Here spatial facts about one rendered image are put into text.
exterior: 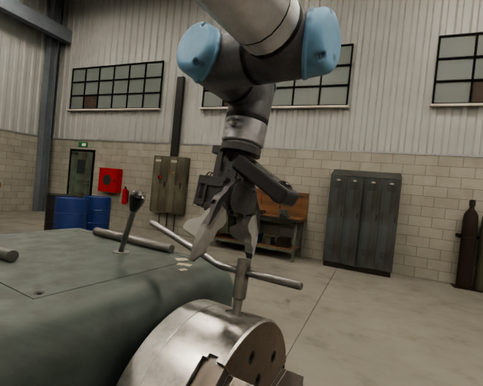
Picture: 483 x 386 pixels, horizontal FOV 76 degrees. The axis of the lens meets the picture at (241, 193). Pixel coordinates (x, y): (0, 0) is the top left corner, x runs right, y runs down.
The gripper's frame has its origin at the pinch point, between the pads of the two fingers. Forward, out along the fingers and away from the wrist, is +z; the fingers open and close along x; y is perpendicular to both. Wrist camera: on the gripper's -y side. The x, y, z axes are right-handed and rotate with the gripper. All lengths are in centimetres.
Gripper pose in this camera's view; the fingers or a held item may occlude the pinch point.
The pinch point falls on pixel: (226, 263)
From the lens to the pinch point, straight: 52.5
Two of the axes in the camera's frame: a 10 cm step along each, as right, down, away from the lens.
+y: -7.9, -1.1, 6.0
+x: -5.8, -1.9, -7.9
